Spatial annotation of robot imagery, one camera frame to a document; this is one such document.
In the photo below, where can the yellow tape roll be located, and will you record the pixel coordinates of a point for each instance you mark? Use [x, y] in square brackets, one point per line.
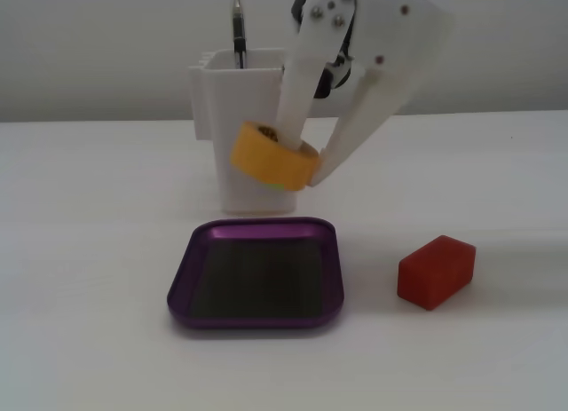
[266, 162]

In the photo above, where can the black clear ballpoint pen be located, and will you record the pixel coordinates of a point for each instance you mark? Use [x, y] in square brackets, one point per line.
[238, 33]

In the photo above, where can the red rectangular block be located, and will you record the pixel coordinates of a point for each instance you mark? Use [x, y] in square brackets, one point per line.
[432, 273]

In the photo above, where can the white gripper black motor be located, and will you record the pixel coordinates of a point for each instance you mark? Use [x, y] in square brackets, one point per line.
[401, 60]

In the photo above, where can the white plastic box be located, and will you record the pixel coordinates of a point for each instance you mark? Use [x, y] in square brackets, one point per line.
[248, 91]

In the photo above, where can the purple metal tray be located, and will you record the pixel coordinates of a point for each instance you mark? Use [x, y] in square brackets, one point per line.
[257, 273]

